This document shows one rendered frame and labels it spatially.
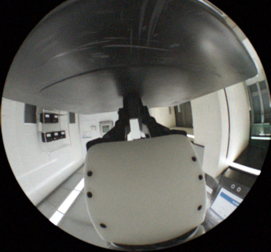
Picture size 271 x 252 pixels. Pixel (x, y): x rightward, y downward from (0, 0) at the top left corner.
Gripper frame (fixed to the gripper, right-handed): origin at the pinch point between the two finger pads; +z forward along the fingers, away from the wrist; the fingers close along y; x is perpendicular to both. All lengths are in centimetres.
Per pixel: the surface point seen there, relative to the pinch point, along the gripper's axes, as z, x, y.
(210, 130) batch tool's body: 6.0, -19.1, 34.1
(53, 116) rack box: 159, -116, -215
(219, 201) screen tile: -34, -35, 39
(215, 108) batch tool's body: 9.6, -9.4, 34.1
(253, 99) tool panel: 10, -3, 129
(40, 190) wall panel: -59, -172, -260
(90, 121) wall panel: 310, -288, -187
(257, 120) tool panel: -9, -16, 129
